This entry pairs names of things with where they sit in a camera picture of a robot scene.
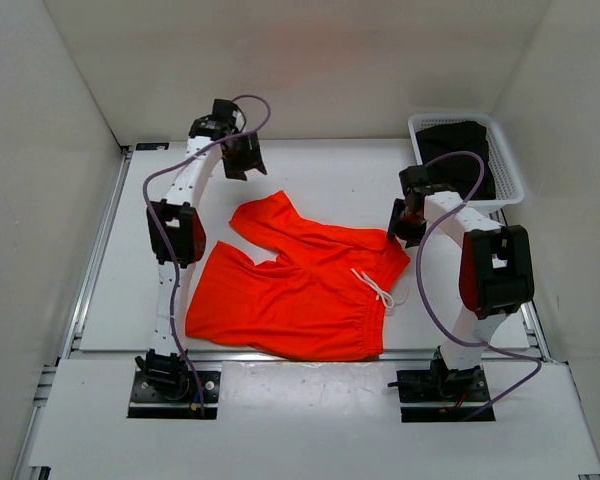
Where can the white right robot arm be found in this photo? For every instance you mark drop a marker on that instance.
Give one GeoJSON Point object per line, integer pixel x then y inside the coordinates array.
{"type": "Point", "coordinates": [495, 273]}

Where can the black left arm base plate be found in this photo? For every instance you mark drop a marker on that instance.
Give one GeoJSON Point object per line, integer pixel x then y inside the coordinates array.
{"type": "Point", "coordinates": [148, 400]}

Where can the black corner label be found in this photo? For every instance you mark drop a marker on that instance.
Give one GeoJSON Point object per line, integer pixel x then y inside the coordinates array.
{"type": "Point", "coordinates": [152, 146]}

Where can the aluminium table edge rail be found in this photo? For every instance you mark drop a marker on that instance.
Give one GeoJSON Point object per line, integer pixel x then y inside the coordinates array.
{"type": "Point", "coordinates": [348, 183]}

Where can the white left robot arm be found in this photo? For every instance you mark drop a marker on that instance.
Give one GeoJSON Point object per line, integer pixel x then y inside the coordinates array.
{"type": "Point", "coordinates": [227, 136]}

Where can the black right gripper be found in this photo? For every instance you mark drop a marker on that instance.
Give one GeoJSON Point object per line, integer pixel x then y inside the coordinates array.
{"type": "Point", "coordinates": [397, 229]}

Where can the black folded shorts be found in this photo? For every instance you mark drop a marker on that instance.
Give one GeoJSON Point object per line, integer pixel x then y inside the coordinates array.
{"type": "Point", "coordinates": [461, 171]}

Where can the white plastic basket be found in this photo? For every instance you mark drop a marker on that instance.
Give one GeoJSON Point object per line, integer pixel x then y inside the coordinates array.
{"type": "Point", "coordinates": [509, 190]}

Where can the orange shorts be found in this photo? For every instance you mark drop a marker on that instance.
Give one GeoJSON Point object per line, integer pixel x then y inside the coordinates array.
{"type": "Point", "coordinates": [318, 300]}

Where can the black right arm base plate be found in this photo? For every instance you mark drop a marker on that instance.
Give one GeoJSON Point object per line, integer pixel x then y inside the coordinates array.
{"type": "Point", "coordinates": [422, 400]}

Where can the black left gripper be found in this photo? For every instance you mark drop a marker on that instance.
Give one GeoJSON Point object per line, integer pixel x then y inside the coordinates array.
{"type": "Point", "coordinates": [251, 160]}

